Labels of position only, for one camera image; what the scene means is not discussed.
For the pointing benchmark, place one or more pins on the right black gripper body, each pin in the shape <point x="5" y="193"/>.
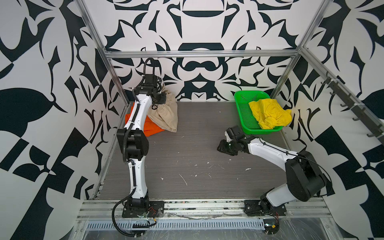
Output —
<point x="228" y="147"/>

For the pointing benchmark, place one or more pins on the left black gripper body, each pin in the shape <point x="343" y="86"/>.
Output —
<point x="161" y="98"/>

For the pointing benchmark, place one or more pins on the beige shorts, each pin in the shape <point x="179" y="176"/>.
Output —
<point x="166" y="115"/>

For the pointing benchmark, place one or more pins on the orange shorts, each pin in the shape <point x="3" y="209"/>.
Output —
<point x="150" y="128"/>

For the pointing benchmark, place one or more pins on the yellow shorts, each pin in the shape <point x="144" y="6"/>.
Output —
<point x="269" y="114"/>

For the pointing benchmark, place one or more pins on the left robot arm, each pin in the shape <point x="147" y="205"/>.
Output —
<point x="134" y="144"/>

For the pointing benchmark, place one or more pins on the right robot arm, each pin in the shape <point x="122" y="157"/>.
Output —
<point x="304" y="176"/>

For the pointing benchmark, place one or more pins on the green plastic basket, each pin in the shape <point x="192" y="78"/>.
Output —
<point x="249" y="123"/>

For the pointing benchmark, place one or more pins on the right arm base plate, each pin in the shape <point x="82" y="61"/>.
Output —
<point x="255" y="207"/>

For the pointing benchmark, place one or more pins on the aluminium frame crossbar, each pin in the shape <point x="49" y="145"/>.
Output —
<point x="201" y="54"/>

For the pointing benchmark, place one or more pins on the left aluminium frame post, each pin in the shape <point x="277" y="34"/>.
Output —
<point x="95" y="79"/>

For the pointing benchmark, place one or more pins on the aluminium frame post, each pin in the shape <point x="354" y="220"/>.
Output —
<point x="95" y="79"/>
<point x="299" y="52"/>

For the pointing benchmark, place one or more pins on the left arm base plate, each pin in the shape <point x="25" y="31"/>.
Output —
<point x="149" y="209"/>

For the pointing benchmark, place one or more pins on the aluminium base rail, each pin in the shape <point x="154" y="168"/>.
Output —
<point x="205" y="208"/>

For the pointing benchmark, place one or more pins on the white cable duct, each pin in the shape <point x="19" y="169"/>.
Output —
<point x="202" y="224"/>

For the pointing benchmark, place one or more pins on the black wall hook rack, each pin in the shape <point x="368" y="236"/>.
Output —
<point x="351" y="102"/>

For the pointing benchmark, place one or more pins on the right aluminium frame post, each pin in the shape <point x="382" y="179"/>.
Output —
<point x="299" y="52"/>

